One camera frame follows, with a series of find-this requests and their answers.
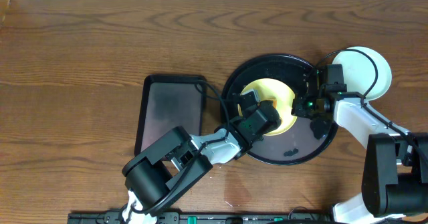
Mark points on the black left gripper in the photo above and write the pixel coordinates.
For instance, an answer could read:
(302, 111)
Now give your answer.
(243, 103)

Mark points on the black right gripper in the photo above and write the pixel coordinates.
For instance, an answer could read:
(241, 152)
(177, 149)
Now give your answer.
(298, 110)

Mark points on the yellow green scrubbing sponge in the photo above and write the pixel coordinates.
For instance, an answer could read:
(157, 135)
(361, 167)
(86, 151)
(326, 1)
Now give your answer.
(275, 103)

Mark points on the yellow plate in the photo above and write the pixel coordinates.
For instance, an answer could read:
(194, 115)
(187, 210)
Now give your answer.
(271, 89)

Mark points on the light green plate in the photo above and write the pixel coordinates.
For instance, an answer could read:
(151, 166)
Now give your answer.
(359, 73)

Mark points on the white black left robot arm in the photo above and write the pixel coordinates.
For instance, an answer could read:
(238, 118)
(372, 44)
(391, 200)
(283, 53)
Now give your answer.
(162, 173)

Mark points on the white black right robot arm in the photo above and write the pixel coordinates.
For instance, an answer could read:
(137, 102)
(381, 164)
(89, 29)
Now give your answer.
(394, 181)

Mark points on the round black serving tray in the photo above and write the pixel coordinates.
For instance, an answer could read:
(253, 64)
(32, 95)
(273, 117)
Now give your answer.
(298, 144)

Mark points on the black rectangular water tray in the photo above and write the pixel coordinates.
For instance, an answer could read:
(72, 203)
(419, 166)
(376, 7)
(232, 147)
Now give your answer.
(168, 101)

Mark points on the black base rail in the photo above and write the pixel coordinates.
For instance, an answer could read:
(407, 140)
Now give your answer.
(111, 217)

